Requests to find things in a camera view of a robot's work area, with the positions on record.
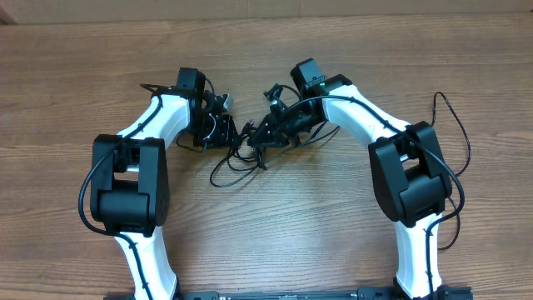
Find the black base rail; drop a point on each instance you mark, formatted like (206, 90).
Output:
(362, 293)

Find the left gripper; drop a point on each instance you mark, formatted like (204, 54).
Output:
(224, 137)

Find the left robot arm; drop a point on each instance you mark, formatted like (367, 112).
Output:
(128, 183)

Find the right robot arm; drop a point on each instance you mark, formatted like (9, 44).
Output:
(410, 178)

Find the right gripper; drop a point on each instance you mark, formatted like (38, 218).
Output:
(272, 126)

